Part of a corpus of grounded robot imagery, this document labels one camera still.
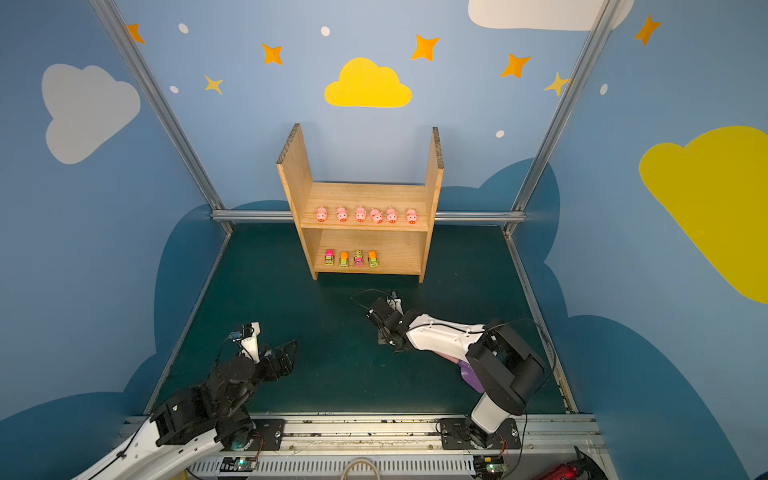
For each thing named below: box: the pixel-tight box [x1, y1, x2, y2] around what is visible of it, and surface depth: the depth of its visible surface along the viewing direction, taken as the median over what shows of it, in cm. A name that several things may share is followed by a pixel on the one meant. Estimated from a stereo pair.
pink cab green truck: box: [324, 249, 335, 266], surface depth 103 cm
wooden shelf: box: [276, 123, 445, 283], surface depth 94 cm
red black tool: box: [535, 446, 609, 480], surface depth 70 cm
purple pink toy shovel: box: [433, 351, 485, 393], surface depth 85 cm
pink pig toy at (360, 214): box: [354, 205, 367, 223], surface depth 86 cm
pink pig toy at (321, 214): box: [315, 205, 328, 223], surface depth 86 cm
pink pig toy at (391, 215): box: [386, 206, 398, 224], surface depth 86 cm
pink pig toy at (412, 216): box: [406, 207, 419, 225], surface depth 86 cm
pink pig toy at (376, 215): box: [370, 208, 383, 224], surface depth 86 cm
